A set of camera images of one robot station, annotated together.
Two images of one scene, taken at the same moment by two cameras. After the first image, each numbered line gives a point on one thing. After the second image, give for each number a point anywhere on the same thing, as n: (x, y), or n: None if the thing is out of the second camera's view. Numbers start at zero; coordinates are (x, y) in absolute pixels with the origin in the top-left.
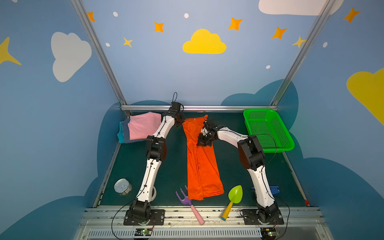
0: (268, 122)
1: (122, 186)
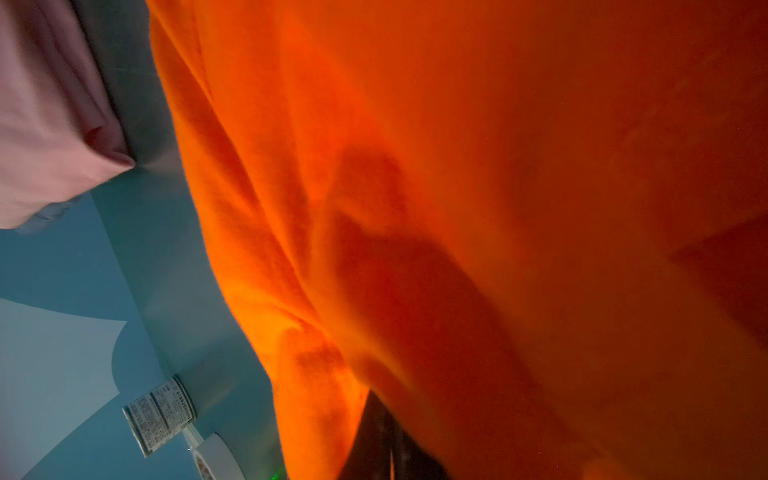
0: None
1: (161, 414)
